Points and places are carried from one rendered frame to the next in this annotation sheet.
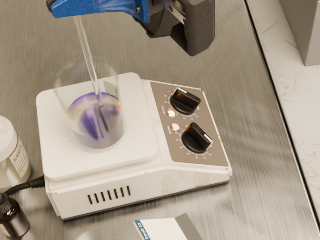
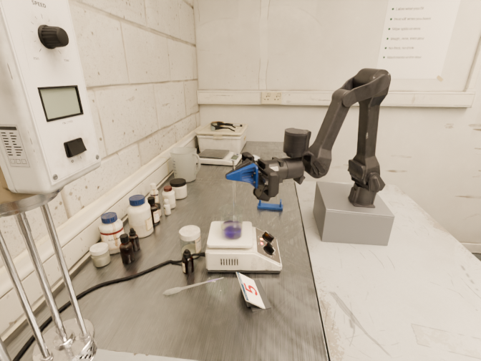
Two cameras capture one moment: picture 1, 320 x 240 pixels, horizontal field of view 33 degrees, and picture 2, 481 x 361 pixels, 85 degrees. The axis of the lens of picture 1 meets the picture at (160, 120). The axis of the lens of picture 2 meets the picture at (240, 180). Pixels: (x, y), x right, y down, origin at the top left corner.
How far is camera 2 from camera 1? 25 cm
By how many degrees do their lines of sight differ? 31
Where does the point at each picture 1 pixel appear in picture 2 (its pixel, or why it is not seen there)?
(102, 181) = (227, 253)
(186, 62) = (273, 232)
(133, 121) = (245, 234)
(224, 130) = (283, 256)
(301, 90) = (318, 248)
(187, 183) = (262, 266)
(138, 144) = (245, 241)
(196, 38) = (271, 189)
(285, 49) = (314, 235)
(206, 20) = (275, 183)
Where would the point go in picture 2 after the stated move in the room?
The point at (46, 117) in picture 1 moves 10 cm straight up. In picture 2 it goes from (213, 228) to (212, 196)
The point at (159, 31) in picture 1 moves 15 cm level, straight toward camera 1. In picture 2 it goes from (260, 196) to (254, 227)
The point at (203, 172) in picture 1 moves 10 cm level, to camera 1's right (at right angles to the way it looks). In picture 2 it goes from (269, 261) to (308, 265)
